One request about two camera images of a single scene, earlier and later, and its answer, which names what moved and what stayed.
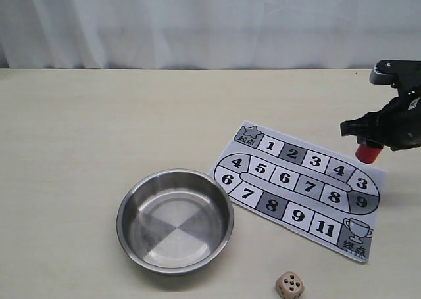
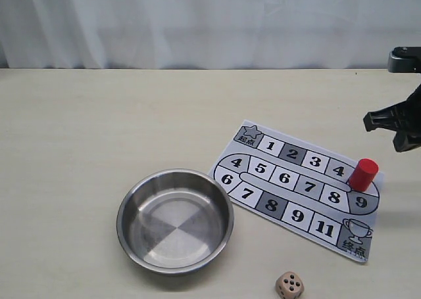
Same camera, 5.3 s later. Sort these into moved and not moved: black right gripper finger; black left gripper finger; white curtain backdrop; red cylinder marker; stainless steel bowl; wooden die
Moved: black right gripper finger; red cylinder marker; black left gripper finger
Not moved: white curtain backdrop; wooden die; stainless steel bowl
